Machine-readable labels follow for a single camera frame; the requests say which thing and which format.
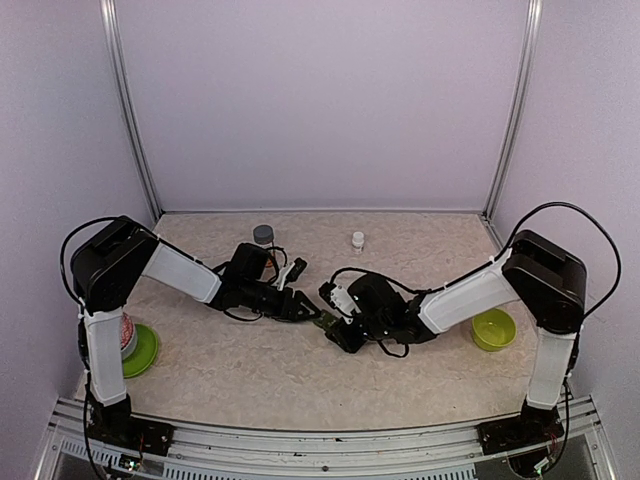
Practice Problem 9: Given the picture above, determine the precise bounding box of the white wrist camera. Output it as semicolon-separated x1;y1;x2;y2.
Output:
319;282;359;324
275;258;308;291

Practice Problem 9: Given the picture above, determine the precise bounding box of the front aluminium rail base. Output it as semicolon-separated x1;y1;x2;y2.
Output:
34;394;616;480

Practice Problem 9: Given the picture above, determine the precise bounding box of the green weekly pill organizer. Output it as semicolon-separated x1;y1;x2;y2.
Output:
313;310;341;331

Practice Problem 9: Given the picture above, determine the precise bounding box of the right aluminium frame post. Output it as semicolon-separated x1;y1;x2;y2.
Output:
483;0;544;223

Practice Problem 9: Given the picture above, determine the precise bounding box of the aluminium frame post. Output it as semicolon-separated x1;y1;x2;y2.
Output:
100;0;164;222
483;0;544;223

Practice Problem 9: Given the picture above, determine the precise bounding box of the left aluminium frame post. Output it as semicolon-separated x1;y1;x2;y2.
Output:
100;0;164;222

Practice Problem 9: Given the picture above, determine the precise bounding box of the green plate left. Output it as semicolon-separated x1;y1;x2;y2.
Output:
122;324;160;379

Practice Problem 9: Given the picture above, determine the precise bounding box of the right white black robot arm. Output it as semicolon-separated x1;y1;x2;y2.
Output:
319;223;604;444

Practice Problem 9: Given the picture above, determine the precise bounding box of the green bowl right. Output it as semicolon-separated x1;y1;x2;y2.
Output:
471;309;517;352

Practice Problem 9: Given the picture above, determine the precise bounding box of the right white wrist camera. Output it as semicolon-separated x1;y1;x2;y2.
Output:
319;282;359;324

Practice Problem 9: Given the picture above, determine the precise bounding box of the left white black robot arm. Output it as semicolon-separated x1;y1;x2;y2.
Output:
59;215;320;445

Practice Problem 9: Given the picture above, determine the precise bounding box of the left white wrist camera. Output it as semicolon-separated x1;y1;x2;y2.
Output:
275;258;308;291

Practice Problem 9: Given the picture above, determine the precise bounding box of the orange pill bottle grey cap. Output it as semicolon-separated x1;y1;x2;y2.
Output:
253;224;275;268

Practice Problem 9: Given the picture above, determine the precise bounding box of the red patterned round tin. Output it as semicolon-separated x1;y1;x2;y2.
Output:
121;312;138;360

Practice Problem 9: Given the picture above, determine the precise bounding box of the small white pill bottle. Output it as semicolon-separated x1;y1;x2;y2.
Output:
351;231;365;254

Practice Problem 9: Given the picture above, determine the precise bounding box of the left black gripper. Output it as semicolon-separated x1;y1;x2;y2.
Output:
242;279;321;321

